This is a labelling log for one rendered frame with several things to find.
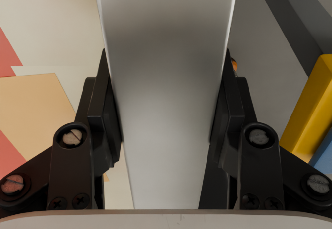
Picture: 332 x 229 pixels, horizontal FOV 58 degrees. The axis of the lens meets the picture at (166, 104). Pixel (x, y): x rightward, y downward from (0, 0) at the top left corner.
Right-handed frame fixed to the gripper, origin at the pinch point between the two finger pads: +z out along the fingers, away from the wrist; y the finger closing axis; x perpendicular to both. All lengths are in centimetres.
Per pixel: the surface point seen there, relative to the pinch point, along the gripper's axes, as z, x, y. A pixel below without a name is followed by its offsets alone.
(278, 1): 30.5, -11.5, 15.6
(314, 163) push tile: 6.6, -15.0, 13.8
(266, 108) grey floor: 106, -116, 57
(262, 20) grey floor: 105, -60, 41
